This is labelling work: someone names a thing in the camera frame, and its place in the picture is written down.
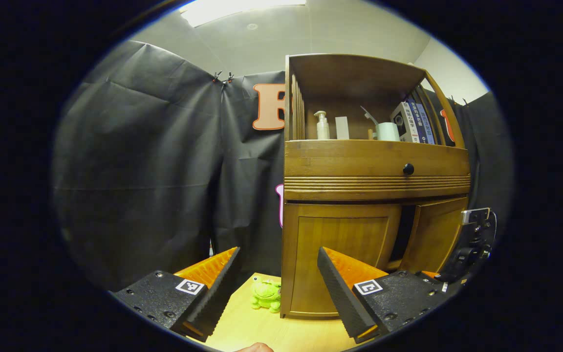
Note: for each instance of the light blue book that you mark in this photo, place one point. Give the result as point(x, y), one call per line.
point(428, 124)

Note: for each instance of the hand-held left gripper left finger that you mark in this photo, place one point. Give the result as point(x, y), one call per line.
point(215, 293)

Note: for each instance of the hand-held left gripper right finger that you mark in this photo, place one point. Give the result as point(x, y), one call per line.
point(342, 298)

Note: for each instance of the black backdrop cloth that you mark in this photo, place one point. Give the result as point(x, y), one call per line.
point(140, 161)

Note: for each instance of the white pump bottle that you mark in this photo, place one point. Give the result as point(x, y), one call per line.
point(322, 129)

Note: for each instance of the wooden cabinet door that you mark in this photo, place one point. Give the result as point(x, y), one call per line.
point(433, 234)
point(340, 244)

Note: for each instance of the wooden drawer front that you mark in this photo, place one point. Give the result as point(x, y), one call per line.
point(350, 161)

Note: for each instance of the small white box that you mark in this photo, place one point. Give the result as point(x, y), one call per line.
point(342, 128)

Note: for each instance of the black drawer knob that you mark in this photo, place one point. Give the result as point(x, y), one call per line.
point(408, 169)

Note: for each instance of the wooden double-door shoe cabinet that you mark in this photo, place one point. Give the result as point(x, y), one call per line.
point(359, 161)

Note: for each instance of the ceiling light panel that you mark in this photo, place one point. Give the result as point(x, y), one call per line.
point(242, 9)

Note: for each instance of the white flat stick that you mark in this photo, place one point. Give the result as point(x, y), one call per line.
point(368, 116)

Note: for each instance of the pale round cup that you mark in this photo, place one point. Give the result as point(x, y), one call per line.
point(388, 132)

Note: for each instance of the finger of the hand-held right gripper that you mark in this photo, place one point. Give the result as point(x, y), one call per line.
point(429, 274)

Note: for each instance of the green frog toy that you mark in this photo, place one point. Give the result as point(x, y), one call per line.
point(267, 293)

